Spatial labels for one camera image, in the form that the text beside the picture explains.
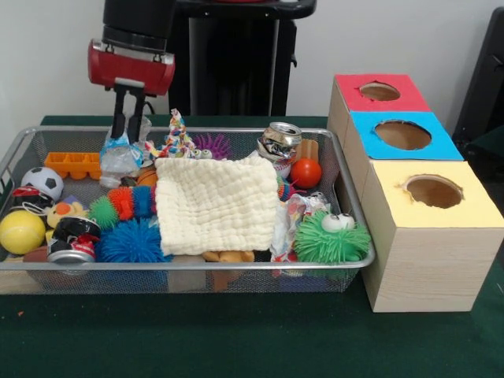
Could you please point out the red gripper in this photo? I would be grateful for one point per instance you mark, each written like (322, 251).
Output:
(130, 67)

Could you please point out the crushed bottle with blue label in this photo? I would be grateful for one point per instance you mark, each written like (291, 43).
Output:
(114, 157)

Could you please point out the cream knitted cloth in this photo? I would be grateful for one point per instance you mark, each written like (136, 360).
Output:
(216, 201)

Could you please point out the crushed red black can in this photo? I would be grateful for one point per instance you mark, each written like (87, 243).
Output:
(73, 240)

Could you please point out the silver mesh bin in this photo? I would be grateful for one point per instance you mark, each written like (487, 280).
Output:
(197, 266)

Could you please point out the wooden box with three holes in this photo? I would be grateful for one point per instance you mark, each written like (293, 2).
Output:
(433, 267)

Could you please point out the orange toy brick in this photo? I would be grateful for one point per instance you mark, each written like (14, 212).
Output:
(71, 165)

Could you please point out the multicolour spiky caterpillar toy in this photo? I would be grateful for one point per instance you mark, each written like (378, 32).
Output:
(126, 201)

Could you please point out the small soccer ball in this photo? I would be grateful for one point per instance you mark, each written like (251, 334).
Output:
(43, 182)

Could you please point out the blue spiky ball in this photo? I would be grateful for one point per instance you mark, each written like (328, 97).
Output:
(132, 244)

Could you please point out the crushed silver can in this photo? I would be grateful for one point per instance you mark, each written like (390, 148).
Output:
(279, 143)

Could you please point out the yellow ball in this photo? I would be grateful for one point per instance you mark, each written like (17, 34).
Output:
(21, 232)

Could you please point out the green spiky toy with eyes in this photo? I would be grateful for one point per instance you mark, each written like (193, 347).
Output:
(332, 242)

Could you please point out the dark green table cloth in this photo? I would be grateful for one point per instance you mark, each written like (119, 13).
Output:
(236, 338)

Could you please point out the black chair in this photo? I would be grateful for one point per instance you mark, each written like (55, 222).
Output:
(488, 78)

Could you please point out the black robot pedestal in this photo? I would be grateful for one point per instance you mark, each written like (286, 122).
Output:
(236, 71)

